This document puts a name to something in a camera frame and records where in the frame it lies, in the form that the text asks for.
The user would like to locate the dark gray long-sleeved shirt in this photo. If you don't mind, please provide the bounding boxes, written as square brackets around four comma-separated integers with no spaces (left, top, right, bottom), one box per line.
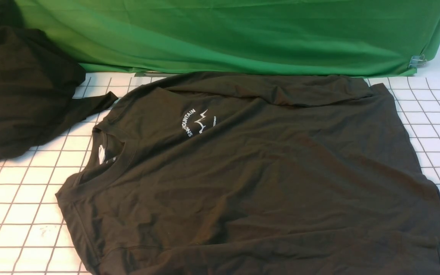
[56,73,440,275]

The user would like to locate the green backdrop cloth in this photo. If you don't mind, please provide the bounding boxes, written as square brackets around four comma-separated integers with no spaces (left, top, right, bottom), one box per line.
[14,0,440,77]

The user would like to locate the black garment pile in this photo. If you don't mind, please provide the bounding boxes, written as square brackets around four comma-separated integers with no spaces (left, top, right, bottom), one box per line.
[0,0,117,161]

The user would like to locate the metal binder clip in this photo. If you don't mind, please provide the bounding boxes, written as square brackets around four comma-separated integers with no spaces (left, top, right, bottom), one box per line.
[408,55,428,68]

